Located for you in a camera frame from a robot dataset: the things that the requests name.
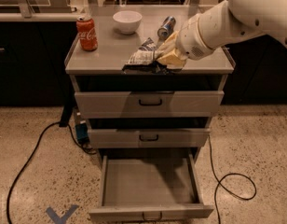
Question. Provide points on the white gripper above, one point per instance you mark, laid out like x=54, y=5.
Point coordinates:
x=190, y=42

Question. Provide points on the blue chip bag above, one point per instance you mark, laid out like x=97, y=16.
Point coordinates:
x=144, y=59

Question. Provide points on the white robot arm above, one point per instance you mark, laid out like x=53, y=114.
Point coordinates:
x=231, y=21

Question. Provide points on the grey drawer cabinet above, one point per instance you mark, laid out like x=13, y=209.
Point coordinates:
x=101, y=70

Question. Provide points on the grey top drawer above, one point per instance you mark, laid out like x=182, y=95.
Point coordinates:
x=131, y=104

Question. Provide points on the grey drawer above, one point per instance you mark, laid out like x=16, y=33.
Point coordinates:
x=152, y=189
x=132, y=138
x=131, y=104

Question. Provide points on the grey middle drawer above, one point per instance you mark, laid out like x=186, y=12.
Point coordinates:
x=132, y=138

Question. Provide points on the grey bottom drawer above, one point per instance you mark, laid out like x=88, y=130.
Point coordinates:
x=152, y=189

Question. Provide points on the blue silver can lying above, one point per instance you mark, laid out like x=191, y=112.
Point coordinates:
x=166, y=29

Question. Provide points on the white bowl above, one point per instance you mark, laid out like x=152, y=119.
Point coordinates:
x=127, y=21

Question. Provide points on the orange soda can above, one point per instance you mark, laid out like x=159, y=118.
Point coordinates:
x=86, y=33

